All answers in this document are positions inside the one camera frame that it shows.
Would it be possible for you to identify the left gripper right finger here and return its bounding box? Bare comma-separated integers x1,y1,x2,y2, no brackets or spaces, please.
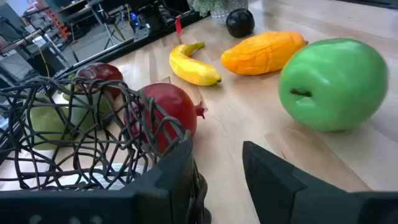
242,141,398,224

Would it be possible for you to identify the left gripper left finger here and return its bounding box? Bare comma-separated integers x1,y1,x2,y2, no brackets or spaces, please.
0,139,195,224

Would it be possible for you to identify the green apple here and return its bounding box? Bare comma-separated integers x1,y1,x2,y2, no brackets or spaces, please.
278,37,389,132

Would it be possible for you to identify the yellow banana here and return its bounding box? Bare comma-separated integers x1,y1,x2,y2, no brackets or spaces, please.
169,41,223,87

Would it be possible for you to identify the green pear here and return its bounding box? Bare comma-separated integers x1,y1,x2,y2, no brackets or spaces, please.
26,91,114,151

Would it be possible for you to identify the green grapes bunch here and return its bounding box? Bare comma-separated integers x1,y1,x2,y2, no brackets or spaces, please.
62,73,78,101

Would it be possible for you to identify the black plum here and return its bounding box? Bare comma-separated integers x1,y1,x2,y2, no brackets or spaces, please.
225,8,256,39

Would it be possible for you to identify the white round plate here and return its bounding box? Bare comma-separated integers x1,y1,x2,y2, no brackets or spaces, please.
0,148,147,192

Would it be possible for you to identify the potted green succulent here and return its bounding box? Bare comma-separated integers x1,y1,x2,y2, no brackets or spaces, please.
188,0,249,25

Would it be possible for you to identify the red storage rack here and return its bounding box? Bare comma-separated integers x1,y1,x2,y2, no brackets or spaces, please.
43,6,70,40

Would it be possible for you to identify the black wire basket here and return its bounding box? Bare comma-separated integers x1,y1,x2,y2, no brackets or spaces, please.
0,76,213,224

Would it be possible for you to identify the black aluminium table frame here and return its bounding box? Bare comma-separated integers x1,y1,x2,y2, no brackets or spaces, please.
52,9,209,80

